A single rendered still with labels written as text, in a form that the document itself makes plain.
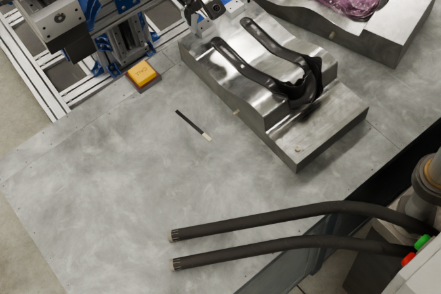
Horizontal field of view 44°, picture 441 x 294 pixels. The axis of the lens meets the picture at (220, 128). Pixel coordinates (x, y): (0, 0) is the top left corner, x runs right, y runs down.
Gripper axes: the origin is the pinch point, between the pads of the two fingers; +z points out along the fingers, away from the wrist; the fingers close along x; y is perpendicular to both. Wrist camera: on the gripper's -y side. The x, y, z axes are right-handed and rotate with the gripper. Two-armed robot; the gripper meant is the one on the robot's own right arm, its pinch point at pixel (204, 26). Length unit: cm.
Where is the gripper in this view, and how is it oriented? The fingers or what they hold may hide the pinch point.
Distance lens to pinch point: 157.1
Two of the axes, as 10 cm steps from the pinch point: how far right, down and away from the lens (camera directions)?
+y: -6.3, -6.5, 4.3
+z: 0.8, 4.9, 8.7
